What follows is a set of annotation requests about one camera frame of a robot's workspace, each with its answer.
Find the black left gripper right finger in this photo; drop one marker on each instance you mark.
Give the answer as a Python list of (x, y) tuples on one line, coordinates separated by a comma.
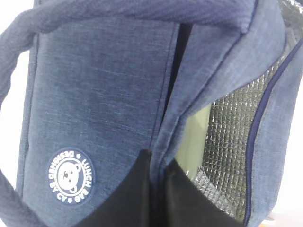
[(186, 206)]

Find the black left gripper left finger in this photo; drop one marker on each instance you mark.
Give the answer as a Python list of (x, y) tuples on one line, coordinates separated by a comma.
[(129, 204)]

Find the green lid food container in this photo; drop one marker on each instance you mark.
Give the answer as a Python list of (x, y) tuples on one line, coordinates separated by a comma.
[(191, 149)]

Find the navy blue lunch bag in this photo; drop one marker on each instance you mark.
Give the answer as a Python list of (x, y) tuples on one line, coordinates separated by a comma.
[(109, 78)]

